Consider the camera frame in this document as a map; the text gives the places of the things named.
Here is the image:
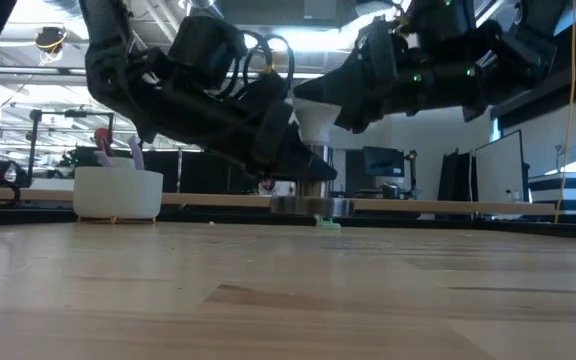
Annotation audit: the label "mint green stapler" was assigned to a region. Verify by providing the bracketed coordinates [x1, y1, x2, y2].
[315, 214, 342, 232]

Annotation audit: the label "brass lamp socket base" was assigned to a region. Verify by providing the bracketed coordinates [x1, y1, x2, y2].
[270, 143, 355, 218]

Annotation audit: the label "black background gantry frame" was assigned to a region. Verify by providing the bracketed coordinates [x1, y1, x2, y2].
[27, 108, 117, 189]

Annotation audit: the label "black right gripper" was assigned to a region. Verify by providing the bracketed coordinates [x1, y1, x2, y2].
[292, 17, 434, 134]

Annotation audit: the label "white board with black frame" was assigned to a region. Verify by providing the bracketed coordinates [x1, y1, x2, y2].
[474, 129, 530, 204]

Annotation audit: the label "tall pale purple utensil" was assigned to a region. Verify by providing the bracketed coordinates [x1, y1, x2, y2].
[126, 134, 147, 171]

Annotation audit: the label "black aluminium table frame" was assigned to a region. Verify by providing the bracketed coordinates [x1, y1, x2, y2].
[0, 205, 576, 241]

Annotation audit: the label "red background object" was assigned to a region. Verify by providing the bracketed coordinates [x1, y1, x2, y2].
[92, 128, 114, 151]

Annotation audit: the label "black folded panels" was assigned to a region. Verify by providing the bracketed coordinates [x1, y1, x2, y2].
[440, 148, 474, 201]

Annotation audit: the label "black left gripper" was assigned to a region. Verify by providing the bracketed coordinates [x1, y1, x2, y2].
[167, 74, 338, 182]

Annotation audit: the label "yellow hanging cable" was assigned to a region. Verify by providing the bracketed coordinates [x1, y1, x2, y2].
[553, 0, 576, 225]

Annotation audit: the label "black partition screen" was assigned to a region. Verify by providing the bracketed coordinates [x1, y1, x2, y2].
[74, 146, 269, 195]

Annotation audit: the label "white LED light bulb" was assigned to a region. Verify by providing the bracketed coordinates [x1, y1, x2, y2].
[292, 97, 343, 147]

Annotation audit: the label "person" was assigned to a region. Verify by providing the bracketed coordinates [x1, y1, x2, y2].
[257, 177, 294, 196]

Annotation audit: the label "short pale purple utensil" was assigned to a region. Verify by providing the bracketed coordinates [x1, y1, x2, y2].
[92, 149, 115, 169]

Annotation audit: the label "white ribbed round container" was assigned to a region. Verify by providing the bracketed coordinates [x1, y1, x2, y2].
[72, 166, 165, 225]

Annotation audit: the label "black computer monitor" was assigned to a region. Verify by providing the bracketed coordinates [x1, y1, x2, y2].
[361, 145, 406, 178]

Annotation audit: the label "black ceiling cable reel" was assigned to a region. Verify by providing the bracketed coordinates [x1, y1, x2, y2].
[34, 25, 68, 55]

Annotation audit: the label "long ceiling light fixture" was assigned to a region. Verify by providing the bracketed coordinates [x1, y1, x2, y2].
[0, 66, 325, 82]

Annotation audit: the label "black and white shelf unit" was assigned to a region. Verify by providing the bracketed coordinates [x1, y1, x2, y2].
[527, 172, 576, 216]

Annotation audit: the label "light wood neighbouring desk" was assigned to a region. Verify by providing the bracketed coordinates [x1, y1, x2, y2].
[0, 185, 558, 217]

